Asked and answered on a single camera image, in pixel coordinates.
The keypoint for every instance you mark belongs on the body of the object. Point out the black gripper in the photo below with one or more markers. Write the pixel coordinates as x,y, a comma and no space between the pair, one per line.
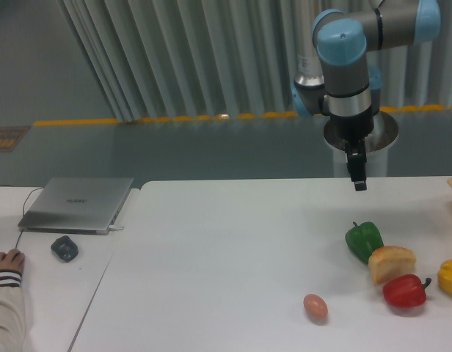
353,129

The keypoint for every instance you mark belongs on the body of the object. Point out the white sleeved forearm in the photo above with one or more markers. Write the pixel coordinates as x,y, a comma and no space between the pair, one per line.
12,311

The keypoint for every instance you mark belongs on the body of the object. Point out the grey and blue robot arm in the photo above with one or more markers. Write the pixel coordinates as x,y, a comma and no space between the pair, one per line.
334,78

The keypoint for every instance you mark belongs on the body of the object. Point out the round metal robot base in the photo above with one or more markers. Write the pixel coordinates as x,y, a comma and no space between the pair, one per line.
383,135

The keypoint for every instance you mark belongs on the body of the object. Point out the triangular bread slice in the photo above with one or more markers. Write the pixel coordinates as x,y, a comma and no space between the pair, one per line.
390,262

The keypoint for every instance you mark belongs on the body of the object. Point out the person's hand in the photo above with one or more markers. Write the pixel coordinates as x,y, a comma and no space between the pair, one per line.
6,261

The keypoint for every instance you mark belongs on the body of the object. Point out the green bell pepper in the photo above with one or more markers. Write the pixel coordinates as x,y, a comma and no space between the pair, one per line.
363,239

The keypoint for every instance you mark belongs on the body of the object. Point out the red bell pepper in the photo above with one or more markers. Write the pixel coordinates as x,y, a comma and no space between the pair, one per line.
406,291

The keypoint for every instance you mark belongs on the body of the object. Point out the yellow bell pepper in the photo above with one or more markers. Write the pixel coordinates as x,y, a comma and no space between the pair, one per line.
444,276

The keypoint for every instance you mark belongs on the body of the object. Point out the brown egg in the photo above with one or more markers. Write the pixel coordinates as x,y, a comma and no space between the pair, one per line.
315,307

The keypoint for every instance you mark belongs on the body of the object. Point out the grey pleated curtain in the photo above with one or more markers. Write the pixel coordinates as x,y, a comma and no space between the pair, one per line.
174,59

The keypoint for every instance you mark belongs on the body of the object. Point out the silver closed laptop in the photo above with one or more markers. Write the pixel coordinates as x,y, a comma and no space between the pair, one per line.
82,205

